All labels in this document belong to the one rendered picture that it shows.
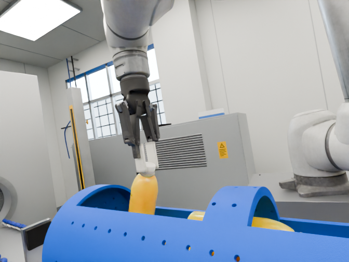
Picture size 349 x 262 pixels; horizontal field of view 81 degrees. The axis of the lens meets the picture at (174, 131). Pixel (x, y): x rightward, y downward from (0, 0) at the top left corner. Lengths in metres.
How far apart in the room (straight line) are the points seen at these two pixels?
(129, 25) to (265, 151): 2.77
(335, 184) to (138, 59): 0.71
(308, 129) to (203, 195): 1.36
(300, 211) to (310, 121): 0.29
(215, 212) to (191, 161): 1.62
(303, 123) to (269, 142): 2.25
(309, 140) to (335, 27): 0.32
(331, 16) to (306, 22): 2.53
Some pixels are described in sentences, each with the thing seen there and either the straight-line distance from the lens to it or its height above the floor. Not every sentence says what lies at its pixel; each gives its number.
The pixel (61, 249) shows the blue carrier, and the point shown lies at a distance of 0.55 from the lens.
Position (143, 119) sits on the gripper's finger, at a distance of 0.55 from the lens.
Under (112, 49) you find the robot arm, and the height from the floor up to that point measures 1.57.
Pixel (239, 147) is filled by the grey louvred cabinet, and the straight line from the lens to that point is 1.79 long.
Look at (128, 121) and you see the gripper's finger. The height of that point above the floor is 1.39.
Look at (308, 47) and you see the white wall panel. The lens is 3.15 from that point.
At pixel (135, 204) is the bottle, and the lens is 0.55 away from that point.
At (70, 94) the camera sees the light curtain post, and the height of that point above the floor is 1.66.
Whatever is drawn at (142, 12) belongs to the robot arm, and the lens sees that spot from 0.43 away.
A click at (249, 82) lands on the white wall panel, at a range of 3.08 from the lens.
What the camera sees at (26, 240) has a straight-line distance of 1.03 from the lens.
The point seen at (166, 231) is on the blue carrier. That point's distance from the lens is 0.35.
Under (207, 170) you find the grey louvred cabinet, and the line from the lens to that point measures 1.90.
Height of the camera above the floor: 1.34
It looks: 1 degrees up
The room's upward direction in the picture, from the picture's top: 9 degrees counter-clockwise
